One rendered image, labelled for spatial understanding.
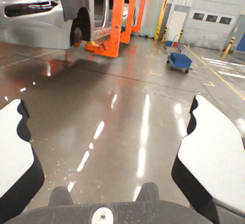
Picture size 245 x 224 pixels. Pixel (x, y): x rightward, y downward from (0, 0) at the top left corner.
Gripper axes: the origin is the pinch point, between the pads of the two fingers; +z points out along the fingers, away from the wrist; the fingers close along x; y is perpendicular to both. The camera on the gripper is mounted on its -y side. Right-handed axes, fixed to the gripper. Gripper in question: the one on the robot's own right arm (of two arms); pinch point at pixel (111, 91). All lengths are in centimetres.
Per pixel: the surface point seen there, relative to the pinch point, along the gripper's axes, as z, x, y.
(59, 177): 60, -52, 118
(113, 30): 283, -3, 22
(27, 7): 183, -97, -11
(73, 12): 216, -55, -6
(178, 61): 404, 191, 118
